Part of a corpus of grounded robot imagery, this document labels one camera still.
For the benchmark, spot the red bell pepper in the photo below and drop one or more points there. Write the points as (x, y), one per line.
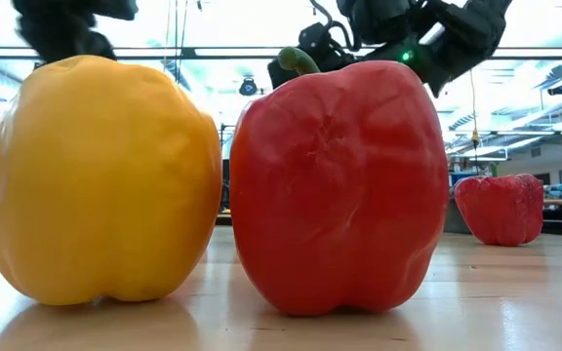
(339, 195)
(500, 209)

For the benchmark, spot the yellow bell pepper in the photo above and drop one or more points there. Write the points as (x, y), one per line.
(100, 180)

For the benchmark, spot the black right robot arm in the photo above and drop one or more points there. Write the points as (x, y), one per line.
(456, 34)

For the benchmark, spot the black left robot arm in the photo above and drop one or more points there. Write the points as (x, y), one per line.
(66, 29)

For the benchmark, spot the teal tool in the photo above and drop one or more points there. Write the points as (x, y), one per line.
(561, 190)

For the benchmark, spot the dark grey plastic basket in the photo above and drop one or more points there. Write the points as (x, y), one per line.
(452, 222)

